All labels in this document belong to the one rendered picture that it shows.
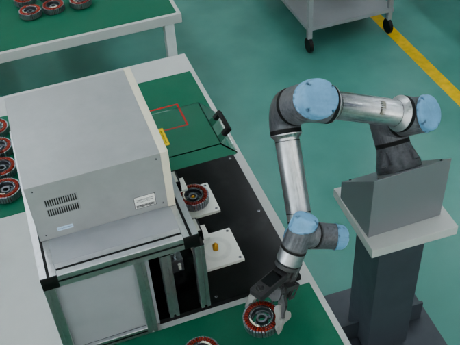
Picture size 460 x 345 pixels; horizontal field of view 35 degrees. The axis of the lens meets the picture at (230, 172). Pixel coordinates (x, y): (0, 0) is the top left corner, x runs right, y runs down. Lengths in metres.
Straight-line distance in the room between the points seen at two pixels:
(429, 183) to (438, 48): 2.45
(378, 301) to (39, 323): 1.25
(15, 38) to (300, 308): 2.08
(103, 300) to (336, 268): 1.52
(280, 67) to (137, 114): 2.56
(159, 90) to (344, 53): 1.85
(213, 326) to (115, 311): 0.31
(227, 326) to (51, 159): 0.74
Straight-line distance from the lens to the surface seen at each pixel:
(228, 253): 2.40
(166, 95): 3.13
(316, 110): 2.05
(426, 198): 2.51
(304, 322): 2.26
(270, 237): 2.46
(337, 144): 4.00
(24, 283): 2.50
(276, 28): 4.98
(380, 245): 2.49
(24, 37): 3.71
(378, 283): 2.75
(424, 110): 2.31
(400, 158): 2.43
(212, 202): 2.57
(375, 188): 2.34
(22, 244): 2.62
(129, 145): 2.00
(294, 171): 2.18
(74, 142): 2.05
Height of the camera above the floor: 2.58
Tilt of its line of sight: 42 degrees down
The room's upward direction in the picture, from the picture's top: 4 degrees counter-clockwise
